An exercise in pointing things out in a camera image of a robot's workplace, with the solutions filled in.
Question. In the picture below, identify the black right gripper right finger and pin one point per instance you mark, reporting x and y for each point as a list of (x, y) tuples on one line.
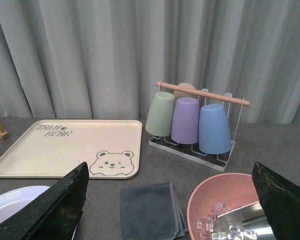
[(280, 201)]

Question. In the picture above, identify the pink plastic bowl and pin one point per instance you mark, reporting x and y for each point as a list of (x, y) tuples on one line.
[(231, 188)]

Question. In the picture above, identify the white wire cup rack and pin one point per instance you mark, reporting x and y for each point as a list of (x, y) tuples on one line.
[(192, 152)]

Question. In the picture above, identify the grey curtain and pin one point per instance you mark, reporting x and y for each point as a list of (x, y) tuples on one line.
[(100, 59)]

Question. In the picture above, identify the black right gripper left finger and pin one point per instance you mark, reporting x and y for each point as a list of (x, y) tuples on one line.
[(54, 214)]

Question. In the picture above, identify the grey folded cloth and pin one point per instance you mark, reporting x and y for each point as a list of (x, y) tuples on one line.
[(151, 212)]

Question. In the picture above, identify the clear ice cubes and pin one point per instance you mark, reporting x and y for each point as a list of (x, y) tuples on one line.
[(204, 226)]

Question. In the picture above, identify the steel ice scoop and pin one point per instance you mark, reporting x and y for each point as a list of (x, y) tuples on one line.
[(251, 217)]

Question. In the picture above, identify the beige bear tray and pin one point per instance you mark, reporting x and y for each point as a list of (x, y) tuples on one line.
[(50, 149)]

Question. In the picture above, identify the beige plastic cup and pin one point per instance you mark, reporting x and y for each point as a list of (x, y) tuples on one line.
[(180, 94)]

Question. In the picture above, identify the purple plastic cup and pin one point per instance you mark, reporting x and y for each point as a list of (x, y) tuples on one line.
[(185, 122)]

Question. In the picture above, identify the green plastic cup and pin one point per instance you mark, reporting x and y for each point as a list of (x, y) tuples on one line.
[(160, 114)]

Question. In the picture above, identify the blue plastic cup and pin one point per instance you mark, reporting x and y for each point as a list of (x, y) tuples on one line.
[(214, 135)]

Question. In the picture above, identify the white ridged plate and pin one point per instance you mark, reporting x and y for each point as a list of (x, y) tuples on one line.
[(13, 201)]

